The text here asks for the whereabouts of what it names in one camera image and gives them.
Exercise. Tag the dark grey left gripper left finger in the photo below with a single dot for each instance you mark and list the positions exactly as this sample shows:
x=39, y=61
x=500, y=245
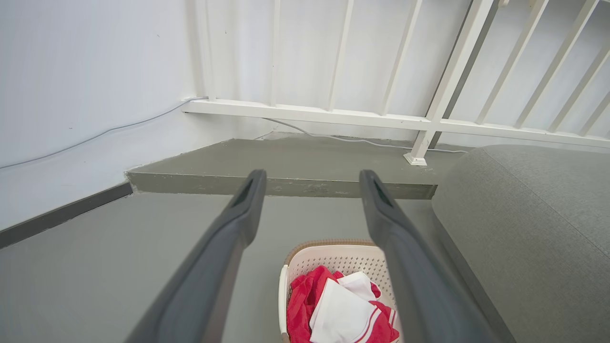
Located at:
x=209, y=271

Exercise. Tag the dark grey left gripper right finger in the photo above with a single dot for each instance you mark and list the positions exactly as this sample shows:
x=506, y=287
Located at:
x=419, y=286

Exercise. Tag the cream perforated laundry basket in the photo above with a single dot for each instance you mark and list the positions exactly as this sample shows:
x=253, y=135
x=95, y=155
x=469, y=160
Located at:
x=333, y=257

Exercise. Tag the white garment with red trim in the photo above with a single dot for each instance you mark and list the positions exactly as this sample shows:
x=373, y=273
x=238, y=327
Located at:
x=340, y=312

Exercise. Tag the grey fabric sofa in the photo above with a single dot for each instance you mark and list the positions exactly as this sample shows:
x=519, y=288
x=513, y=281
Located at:
x=533, y=228

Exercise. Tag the grey concrete step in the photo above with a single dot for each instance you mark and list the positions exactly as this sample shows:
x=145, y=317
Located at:
x=305, y=159

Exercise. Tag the black baseboard strip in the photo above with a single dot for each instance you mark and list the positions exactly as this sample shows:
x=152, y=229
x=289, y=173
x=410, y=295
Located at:
x=62, y=214

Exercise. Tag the white metal railing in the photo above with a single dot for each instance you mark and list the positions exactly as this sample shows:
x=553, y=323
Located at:
x=448, y=81

